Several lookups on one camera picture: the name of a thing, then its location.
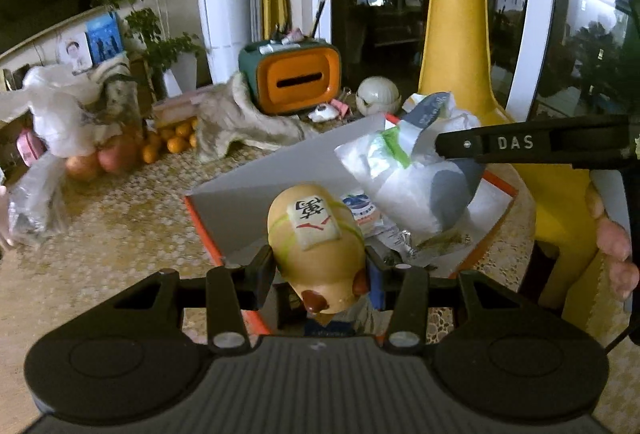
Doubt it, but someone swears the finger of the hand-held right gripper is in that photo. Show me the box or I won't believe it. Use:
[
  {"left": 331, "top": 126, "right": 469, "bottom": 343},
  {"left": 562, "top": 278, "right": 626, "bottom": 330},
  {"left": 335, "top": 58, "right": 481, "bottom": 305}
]
[{"left": 434, "top": 114, "right": 630, "bottom": 171}]

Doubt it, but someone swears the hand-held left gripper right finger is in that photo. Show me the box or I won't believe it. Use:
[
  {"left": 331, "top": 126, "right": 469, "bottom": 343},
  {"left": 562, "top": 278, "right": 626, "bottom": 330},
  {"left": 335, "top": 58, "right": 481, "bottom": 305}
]
[{"left": 364, "top": 246, "right": 526, "bottom": 349}]

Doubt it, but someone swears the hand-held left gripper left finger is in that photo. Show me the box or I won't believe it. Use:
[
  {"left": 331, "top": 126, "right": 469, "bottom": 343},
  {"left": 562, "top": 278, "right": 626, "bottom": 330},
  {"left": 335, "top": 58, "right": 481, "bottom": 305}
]
[{"left": 112, "top": 244, "right": 275, "bottom": 355}]

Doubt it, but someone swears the beige pig figurine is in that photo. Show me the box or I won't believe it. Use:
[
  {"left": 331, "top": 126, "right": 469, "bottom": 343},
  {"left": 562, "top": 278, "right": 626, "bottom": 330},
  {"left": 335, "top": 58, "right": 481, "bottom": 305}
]
[{"left": 266, "top": 183, "right": 372, "bottom": 328}]

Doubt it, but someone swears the orange cardboard box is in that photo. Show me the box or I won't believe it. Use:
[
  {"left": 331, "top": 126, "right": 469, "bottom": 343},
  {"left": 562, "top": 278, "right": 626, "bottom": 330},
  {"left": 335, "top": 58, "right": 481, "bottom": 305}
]
[{"left": 184, "top": 113, "right": 519, "bottom": 336}]

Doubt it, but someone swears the white plastic bag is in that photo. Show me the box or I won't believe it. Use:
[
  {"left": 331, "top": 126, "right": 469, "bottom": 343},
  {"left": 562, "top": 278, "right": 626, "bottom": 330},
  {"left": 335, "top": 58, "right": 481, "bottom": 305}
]
[
  {"left": 334, "top": 92, "right": 489, "bottom": 235},
  {"left": 0, "top": 64, "right": 109, "bottom": 157}
]

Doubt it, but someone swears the lace-covered desktop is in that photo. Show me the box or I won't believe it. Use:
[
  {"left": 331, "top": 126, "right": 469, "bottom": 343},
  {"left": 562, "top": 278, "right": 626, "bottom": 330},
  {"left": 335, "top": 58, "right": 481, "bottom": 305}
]
[{"left": 0, "top": 78, "right": 539, "bottom": 366}]

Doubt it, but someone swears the person's right hand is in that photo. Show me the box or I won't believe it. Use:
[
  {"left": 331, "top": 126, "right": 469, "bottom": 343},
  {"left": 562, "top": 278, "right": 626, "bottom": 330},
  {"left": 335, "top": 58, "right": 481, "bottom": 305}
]
[{"left": 587, "top": 181, "right": 640, "bottom": 301}]

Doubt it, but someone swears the printed plastic bag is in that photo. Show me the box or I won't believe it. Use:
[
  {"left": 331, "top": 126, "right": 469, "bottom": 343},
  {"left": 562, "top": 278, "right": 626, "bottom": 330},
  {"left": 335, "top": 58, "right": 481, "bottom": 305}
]
[{"left": 380, "top": 224, "right": 474, "bottom": 271}]

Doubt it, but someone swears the white packet blue logo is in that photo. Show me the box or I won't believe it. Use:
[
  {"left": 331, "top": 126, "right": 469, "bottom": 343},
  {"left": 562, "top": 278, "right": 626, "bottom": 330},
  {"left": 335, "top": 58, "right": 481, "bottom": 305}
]
[{"left": 340, "top": 193, "right": 389, "bottom": 237}]

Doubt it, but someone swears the wide yellow curtain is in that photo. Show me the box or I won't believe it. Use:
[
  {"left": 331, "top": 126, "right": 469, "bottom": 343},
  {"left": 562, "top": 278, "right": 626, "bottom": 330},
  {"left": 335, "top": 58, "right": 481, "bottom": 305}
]
[{"left": 417, "top": 0, "right": 626, "bottom": 336}]

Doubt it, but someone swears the white round helmet toy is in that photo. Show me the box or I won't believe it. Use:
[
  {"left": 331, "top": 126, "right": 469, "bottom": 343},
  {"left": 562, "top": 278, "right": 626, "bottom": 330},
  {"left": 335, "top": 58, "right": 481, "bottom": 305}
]
[{"left": 356, "top": 76, "right": 402, "bottom": 117}]

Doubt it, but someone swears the beige crumpled cloth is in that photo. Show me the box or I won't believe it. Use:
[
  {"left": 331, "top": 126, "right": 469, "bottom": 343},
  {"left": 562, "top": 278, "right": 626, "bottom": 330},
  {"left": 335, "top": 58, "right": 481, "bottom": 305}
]
[{"left": 192, "top": 72, "right": 321, "bottom": 164}]

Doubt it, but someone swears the pile of oranges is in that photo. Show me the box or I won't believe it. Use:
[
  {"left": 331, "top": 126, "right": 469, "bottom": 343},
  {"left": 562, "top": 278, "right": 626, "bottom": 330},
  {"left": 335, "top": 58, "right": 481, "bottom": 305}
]
[{"left": 140, "top": 119, "right": 201, "bottom": 165}]

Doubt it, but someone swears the small white figurine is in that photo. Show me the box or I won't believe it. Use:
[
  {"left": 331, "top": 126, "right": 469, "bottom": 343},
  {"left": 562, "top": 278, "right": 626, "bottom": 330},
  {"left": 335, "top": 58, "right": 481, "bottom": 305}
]
[{"left": 307, "top": 104, "right": 339, "bottom": 124}]

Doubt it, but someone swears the red apple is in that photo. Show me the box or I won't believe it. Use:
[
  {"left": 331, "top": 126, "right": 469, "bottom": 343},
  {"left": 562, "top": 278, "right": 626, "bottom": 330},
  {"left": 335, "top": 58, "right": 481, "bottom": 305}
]
[
  {"left": 97, "top": 136, "right": 141, "bottom": 175},
  {"left": 65, "top": 153, "right": 104, "bottom": 183}
]

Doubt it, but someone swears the green orange tissue box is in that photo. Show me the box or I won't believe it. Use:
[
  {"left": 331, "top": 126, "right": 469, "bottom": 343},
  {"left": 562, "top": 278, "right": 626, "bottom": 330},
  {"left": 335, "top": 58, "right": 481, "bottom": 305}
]
[{"left": 237, "top": 38, "right": 344, "bottom": 117}]

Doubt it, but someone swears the white plant pot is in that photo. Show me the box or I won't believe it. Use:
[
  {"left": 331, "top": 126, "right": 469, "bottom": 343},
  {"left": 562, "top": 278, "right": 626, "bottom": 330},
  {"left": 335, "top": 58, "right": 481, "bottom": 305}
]
[{"left": 162, "top": 52, "right": 200, "bottom": 99}]

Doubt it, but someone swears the long paint brush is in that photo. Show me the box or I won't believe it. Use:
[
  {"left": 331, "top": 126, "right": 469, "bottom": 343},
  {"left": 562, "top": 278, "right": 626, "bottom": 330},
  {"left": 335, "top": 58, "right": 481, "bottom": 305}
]
[{"left": 310, "top": 0, "right": 331, "bottom": 39}]

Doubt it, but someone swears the clear plastic bag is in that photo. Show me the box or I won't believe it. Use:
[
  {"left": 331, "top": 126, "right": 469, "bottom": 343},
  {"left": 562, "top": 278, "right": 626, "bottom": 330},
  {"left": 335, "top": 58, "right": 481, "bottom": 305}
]
[{"left": 7, "top": 154, "right": 69, "bottom": 247}]

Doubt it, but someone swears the pink plastic toy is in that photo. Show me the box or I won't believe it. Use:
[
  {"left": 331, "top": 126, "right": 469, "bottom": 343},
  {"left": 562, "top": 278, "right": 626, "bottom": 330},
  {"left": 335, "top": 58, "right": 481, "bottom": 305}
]
[{"left": 17, "top": 129, "right": 44, "bottom": 167}]

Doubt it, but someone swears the blue picture print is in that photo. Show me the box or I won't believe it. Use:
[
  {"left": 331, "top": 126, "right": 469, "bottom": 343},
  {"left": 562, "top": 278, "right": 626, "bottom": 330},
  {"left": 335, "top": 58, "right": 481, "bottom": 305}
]
[{"left": 86, "top": 12, "right": 125, "bottom": 66}]

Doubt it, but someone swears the portrait photo print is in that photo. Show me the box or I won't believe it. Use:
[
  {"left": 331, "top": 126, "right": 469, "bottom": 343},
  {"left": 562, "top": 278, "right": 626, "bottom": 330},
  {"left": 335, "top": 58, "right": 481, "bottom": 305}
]
[{"left": 57, "top": 34, "right": 94, "bottom": 76}]

